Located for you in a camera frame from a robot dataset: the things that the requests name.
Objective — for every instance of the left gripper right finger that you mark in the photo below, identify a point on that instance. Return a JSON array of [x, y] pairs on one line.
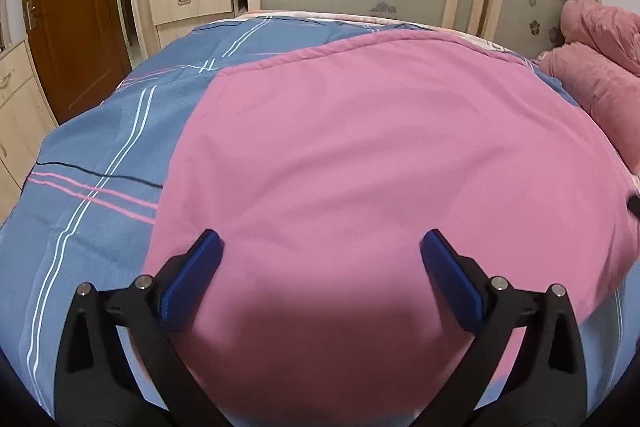
[[547, 385]]

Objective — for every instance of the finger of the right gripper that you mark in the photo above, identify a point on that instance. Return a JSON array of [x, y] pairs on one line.
[[633, 205]]

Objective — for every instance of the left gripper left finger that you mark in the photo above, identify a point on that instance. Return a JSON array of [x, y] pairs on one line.
[[94, 385]]

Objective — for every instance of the white pink hooded jacket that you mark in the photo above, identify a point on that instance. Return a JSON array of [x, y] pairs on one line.
[[321, 169]]

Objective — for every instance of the rolled pink blanket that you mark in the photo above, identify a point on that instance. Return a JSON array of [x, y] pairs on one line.
[[598, 65]]

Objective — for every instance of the blue striped bed cover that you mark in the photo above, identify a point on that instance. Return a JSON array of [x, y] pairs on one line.
[[89, 194]]

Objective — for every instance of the beige side cabinet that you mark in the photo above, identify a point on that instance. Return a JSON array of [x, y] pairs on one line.
[[25, 120]]

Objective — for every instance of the brown wooden door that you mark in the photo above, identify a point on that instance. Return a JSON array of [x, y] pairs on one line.
[[79, 51]]

